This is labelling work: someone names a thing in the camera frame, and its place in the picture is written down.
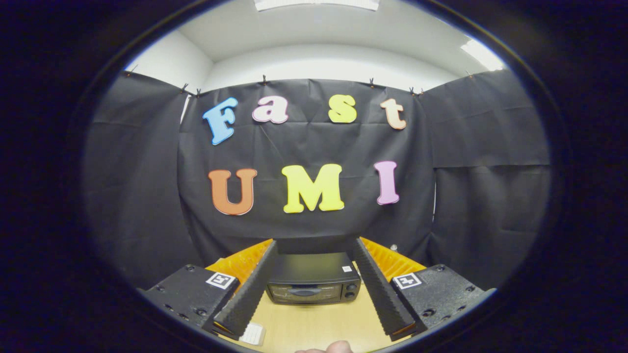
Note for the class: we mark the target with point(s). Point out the white plastic tray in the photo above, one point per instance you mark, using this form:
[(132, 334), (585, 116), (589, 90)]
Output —
[(254, 334)]

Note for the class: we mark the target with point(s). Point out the small ceiling light panel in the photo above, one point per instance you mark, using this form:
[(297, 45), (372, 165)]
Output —
[(483, 55)]

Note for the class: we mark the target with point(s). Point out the black toaster oven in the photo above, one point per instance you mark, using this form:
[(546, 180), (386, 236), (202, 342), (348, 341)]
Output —
[(311, 267)]

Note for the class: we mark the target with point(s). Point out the long ceiling light panel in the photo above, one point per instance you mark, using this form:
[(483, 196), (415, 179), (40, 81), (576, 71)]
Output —
[(316, 4)]

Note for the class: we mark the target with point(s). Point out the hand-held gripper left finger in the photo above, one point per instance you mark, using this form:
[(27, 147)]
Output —
[(252, 289)]

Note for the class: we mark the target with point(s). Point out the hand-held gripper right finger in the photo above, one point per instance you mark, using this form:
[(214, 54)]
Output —
[(380, 289)]

